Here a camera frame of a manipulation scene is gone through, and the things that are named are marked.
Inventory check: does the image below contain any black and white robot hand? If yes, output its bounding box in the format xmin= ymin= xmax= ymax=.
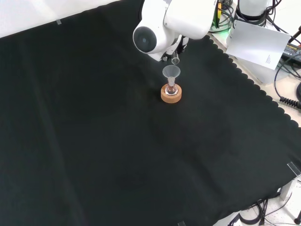
xmin=161 ymin=35 xmax=190 ymax=63

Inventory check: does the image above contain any clear glass graduated cylinder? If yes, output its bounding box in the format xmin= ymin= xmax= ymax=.
xmin=171 ymin=52 xmax=181 ymax=66

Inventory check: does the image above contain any small glass round-bottom flask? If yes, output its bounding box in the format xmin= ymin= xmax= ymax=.
xmin=165 ymin=78 xmax=178 ymax=96

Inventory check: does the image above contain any clear plastic funnel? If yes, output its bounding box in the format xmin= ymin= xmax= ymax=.
xmin=162 ymin=65 xmax=182 ymax=83

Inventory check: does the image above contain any white paper board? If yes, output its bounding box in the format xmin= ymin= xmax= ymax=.
xmin=225 ymin=19 xmax=292 ymax=71

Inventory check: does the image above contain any black power adapter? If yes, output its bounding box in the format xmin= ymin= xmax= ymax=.
xmin=281 ymin=41 xmax=301 ymax=62

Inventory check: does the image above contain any black bench cloth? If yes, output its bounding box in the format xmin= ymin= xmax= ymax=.
xmin=0 ymin=0 xmax=301 ymax=226

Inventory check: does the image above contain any black and green cable bundle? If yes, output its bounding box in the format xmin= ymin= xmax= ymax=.
xmin=210 ymin=0 xmax=238 ymax=34

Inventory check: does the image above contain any brown cork ring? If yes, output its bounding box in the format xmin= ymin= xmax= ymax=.
xmin=160 ymin=84 xmax=183 ymax=105

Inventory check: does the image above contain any black coiled cable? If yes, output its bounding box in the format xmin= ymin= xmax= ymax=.
xmin=279 ymin=96 xmax=301 ymax=110

